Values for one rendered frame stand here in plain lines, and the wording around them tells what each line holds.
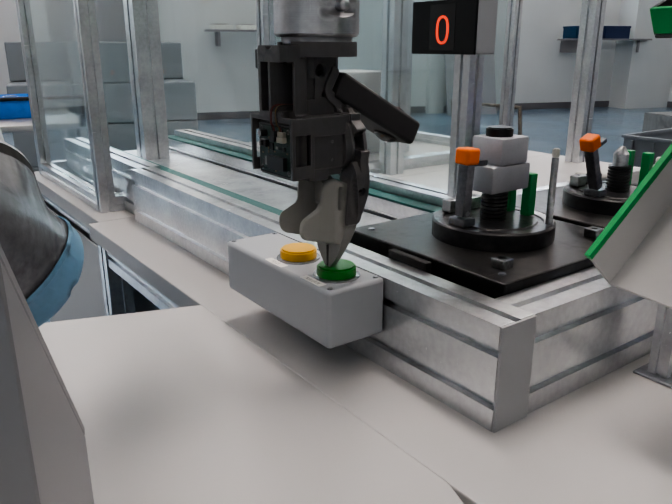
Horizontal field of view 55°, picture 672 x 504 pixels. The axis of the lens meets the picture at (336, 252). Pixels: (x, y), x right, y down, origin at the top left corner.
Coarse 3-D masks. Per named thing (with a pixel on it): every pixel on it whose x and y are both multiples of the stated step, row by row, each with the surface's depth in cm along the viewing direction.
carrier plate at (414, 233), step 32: (384, 224) 80; (416, 224) 80; (416, 256) 69; (448, 256) 68; (480, 256) 68; (512, 256) 68; (544, 256) 68; (576, 256) 68; (480, 288) 63; (512, 288) 61
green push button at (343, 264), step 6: (318, 264) 66; (324, 264) 65; (336, 264) 65; (342, 264) 65; (348, 264) 65; (354, 264) 66; (318, 270) 64; (324, 270) 64; (330, 270) 64; (336, 270) 63; (342, 270) 64; (348, 270) 64; (354, 270) 64; (324, 276) 64; (330, 276) 64; (336, 276) 63; (342, 276) 64; (348, 276) 64
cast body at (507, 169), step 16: (496, 128) 71; (512, 128) 72; (480, 144) 72; (496, 144) 71; (512, 144) 71; (496, 160) 71; (512, 160) 72; (480, 176) 72; (496, 176) 71; (512, 176) 72; (528, 176) 74; (496, 192) 71
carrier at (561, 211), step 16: (624, 160) 88; (576, 176) 92; (608, 176) 89; (624, 176) 88; (640, 176) 91; (544, 192) 98; (560, 192) 98; (576, 192) 89; (592, 192) 86; (608, 192) 89; (624, 192) 88; (544, 208) 88; (560, 208) 88; (576, 208) 88; (592, 208) 86; (608, 208) 84; (576, 224) 82; (592, 224) 80
